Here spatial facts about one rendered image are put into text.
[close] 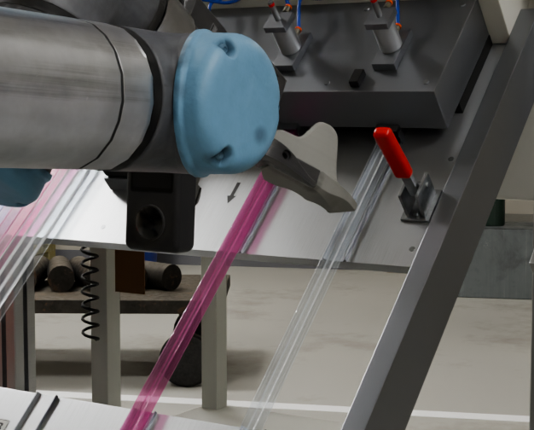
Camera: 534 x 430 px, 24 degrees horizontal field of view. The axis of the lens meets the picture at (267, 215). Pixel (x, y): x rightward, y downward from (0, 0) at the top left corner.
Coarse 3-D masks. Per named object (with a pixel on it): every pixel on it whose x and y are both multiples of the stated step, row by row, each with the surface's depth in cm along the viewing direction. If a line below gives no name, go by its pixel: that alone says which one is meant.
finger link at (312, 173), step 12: (276, 144) 90; (264, 156) 90; (276, 156) 90; (288, 156) 91; (276, 168) 91; (288, 168) 90; (300, 168) 91; (312, 168) 92; (300, 180) 92; (312, 180) 92
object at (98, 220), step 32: (480, 96) 118; (352, 128) 122; (416, 128) 118; (448, 128) 117; (352, 160) 119; (416, 160) 115; (448, 160) 114; (96, 192) 130; (224, 192) 122; (288, 192) 119; (384, 192) 114; (64, 224) 128; (96, 224) 126; (224, 224) 119; (256, 224) 117; (288, 224) 116; (320, 224) 114; (384, 224) 111; (416, 224) 109; (256, 256) 115; (288, 256) 113; (320, 256) 111; (352, 256) 110; (384, 256) 108
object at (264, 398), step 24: (360, 192) 113; (360, 216) 112; (336, 240) 110; (336, 264) 109; (312, 288) 107; (312, 312) 106; (288, 336) 104; (288, 360) 103; (264, 384) 101; (264, 408) 100
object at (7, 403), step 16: (0, 400) 113; (16, 400) 113; (32, 400) 111; (48, 400) 111; (64, 400) 110; (0, 416) 112; (16, 416) 111; (32, 416) 110; (48, 416) 110; (64, 416) 109; (80, 416) 108; (96, 416) 107; (112, 416) 107; (160, 416) 105; (176, 416) 104
